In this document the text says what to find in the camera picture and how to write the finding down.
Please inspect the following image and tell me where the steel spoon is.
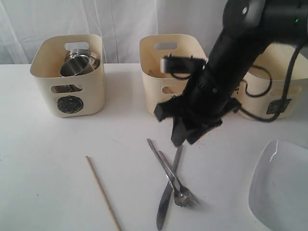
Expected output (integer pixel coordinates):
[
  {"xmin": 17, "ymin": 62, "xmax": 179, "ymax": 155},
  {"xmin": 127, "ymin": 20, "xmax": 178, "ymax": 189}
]
[{"xmin": 146, "ymin": 138, "xmax": 191, "ymax": 207}]

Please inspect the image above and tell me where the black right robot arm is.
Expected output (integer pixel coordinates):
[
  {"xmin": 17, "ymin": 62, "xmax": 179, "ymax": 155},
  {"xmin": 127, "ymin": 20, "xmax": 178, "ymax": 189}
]
[{"xmin": 154, "ymin": 0, "xmax": 308, "ymax": 147}]

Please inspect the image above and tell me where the steel mug with handle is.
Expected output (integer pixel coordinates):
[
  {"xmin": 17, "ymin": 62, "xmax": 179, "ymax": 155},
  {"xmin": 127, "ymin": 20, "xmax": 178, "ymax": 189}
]
[{"xmin": 60, "ymin": 55, "xmax": 97, "ymax": 77}]

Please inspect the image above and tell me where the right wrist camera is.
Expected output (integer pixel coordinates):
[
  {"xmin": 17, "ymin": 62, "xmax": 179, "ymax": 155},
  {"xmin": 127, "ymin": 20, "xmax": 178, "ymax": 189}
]
[{"xmin": 160, "ymin": 55, "xmax": 206, "ymax": 74}]

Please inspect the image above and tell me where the steel fork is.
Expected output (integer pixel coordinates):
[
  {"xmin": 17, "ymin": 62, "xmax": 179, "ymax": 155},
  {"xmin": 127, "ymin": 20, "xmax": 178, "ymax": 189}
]
[{"xmin": 158, "ymin": 151, "xmax": 200, "ymax": 207}]

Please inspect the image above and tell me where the cream bin with triangle mark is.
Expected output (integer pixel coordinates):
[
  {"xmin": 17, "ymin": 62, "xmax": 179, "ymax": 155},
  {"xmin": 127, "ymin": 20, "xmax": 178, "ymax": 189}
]
[{"xmin": 140, "ymin": 34, "xmax": 207, "ymax": 116}]

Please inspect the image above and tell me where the steel cup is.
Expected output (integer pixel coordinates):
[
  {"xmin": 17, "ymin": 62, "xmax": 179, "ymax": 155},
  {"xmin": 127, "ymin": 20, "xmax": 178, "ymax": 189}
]
[{"xmin": 51, "ymin": 84, "xmax": 83, "ymax": 93}]

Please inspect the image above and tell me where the steel mixing bowl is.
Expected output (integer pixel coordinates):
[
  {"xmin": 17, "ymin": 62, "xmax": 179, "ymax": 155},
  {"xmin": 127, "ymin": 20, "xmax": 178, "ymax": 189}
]
[{"xmin": 64, "ymin": 49, "xmax": 100, "ymax": 69}]

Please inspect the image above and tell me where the cream bin with circle mark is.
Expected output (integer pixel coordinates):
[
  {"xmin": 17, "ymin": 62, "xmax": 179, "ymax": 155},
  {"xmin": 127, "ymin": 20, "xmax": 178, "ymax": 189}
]
[{"xmin": 30, "ymin": 34, "xmax": 105, "ymax": 117}]

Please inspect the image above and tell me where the steel table knife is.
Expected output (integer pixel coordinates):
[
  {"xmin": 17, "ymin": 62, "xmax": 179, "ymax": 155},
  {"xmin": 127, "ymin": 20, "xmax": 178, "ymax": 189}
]
[{"xmin": 156, "ymin": 145, "xmax": 183, "ymax": 231}]

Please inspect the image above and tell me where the white backdrop curtain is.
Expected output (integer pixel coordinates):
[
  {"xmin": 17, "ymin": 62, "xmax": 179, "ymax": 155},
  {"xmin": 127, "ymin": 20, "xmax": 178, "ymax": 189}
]
[{"xmin": 0, "ymin": 0, "xmax": 226, "ymax": 64}]

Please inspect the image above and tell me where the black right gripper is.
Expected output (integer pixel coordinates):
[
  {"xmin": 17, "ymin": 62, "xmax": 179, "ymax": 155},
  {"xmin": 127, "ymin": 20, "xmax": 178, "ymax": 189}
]
[{"xmin": 154, "ymin": 70, "xmax": 240, "ymax": 146}]

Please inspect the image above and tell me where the white square plate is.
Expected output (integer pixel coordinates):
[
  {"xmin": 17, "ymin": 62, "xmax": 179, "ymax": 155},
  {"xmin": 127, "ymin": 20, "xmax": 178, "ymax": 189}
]
[{"xmin": 248, "ymin": 140, "xmax": 308, "ymax": 231}]

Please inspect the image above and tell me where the cream bin with square mark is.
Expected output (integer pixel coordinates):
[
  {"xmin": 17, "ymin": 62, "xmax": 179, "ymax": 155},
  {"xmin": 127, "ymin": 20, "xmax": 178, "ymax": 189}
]
[{"xmin": 232, "ymin": 43, "xmax": 308, "ymax": 119}]

